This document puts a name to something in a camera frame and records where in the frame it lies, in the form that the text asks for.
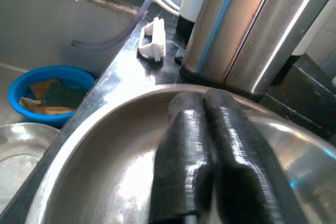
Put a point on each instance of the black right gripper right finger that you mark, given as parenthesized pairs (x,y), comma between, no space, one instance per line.
(249,176)

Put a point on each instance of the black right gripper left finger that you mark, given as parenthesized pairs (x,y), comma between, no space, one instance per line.
(183,155)

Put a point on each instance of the large stainless steel plate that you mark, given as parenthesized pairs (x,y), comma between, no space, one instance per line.
(105,155)

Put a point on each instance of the small stainless steel bowl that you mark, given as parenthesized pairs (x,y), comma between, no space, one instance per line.
(21,155)

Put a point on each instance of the small white plastic clip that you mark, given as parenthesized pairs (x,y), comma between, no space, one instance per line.
(157,37)

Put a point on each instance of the tall stainless steel canister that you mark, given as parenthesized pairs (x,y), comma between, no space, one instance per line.
(249,37)

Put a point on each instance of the green yellow scouring sponge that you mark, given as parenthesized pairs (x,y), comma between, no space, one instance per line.
(60,95)

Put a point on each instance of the clear thin tube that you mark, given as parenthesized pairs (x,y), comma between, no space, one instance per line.
(141,9)

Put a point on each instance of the blue plastic bowl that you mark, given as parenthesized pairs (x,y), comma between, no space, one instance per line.
(15,98)

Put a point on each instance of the stainless steel sink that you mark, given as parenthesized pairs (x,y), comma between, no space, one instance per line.
(39,24)

